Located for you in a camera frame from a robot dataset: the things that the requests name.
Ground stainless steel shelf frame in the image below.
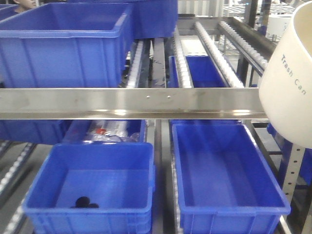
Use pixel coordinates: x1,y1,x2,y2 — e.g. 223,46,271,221
0,88,266,119

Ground white roller track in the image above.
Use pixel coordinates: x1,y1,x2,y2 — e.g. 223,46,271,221
195,21,244,88

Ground blue bin top back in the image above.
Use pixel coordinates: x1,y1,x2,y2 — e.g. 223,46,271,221
65,0,178,39

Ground blue bin lower left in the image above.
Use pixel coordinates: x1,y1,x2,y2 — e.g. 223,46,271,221
22,142,155,234

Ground blue bin with plastic bags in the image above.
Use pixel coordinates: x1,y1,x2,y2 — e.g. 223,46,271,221
62,119,146,143

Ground blue bin under rollers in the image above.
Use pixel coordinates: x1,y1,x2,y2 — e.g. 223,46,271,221
167,56,229,88

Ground large blue bin upper left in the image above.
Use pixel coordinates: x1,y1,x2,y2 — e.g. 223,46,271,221
0,3,134,88

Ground blue bin lower right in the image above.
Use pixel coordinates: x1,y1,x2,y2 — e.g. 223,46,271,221
173,123,291,234

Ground black parts in bin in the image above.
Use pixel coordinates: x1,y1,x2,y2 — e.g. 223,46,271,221
72,196,99,208

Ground white plastic trash bin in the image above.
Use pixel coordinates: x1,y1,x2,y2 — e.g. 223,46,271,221
259,1,312,148

